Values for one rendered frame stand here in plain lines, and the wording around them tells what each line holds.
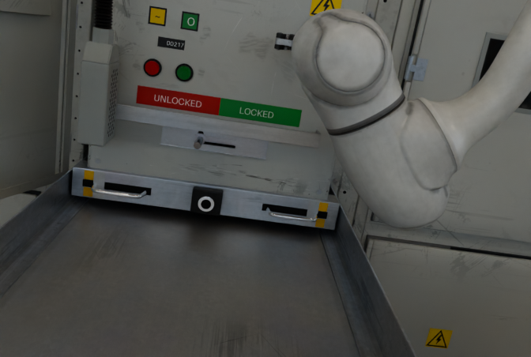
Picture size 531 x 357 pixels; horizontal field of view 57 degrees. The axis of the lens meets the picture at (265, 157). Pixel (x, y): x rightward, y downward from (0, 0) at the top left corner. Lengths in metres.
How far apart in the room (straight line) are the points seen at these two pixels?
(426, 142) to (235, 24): 0.49
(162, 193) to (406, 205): 0.55
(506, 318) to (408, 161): 0.92
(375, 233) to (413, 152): 0.67
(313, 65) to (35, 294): 0.49
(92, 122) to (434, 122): 0.56
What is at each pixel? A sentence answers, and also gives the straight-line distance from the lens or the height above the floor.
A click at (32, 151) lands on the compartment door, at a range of 1.15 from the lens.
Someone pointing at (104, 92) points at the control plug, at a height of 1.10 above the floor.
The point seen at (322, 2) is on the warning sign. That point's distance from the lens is 0.95.
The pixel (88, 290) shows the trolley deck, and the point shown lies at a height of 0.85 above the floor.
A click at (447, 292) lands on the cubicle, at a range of 1.34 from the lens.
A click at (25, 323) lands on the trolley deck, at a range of 0.71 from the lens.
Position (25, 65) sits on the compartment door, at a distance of 1.10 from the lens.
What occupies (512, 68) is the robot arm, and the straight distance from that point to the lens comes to 0.63.
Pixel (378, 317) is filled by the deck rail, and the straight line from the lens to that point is 0.75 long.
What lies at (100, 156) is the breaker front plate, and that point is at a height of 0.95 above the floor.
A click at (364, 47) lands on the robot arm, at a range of 0.50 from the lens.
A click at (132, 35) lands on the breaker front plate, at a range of 0.96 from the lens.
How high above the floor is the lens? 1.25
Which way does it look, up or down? 15 degrees down
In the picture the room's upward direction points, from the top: 9 degrees clockwise
